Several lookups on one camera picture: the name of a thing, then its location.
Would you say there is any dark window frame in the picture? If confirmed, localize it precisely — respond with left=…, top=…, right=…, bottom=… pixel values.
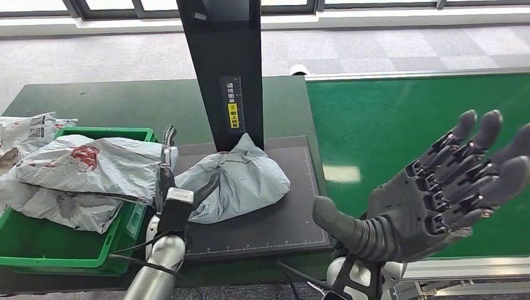
left=0, top=0, right=530, bottom=21

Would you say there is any green plastic crate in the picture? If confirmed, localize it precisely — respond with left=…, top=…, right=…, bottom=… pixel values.
left=0, top=126, right=159, bottom=278

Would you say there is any dark green table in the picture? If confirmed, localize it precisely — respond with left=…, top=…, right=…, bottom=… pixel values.
left=0, top=76, right=334, bottom=295

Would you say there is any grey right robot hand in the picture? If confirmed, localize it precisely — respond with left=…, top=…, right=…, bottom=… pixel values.
left=311, top=109, right=530, bottom=264

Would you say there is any white poly parcel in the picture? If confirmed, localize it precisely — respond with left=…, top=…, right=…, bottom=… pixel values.
left=0, top=171, right=125, bottom=234

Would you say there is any grey poly parcel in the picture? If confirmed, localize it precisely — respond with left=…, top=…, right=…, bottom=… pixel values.
left=174, top=132, right=291, bottom=225

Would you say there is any black camera cable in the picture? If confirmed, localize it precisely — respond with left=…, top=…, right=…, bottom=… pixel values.
left=276, top=261, right=332, bottom=300
left=107, top=231, right=179, bottom=278

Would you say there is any white parcel with shipping label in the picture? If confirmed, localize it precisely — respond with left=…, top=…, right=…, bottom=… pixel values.
left=0, top=111, right=79, bottom=160

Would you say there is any black right camera cable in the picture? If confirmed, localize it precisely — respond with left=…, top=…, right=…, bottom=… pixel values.
left=276, top=261, right=332, bottom=300

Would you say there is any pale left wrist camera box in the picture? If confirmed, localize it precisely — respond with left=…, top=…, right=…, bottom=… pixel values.
left=157, top=187, right=196, bottom=235

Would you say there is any black left camera cable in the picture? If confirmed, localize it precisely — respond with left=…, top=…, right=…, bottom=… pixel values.
left=107, top=231, right=179, bottom=278

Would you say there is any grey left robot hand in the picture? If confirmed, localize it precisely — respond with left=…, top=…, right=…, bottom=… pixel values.
left=155, top=124, right=220, bottom=214

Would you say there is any black inbound scanner machine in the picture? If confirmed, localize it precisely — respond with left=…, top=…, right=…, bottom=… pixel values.
left=171, top=0, right=332, bottom=262

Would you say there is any long red-printed grey parcel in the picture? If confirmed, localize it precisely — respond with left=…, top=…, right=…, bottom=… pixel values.
left=16, top=134, right=179, bottom=207

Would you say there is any brown paper parcel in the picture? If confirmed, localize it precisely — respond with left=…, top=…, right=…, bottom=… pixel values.
left=0, top=147, right=19, bottom=175

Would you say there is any black and yellow label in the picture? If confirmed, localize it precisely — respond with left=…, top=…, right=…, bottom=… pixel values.
left=219, top=76, right=246, bottom=134

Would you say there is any green conveyor belt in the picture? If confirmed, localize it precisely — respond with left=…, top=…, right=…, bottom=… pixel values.
left=305, top=73, right=530, bottom=259

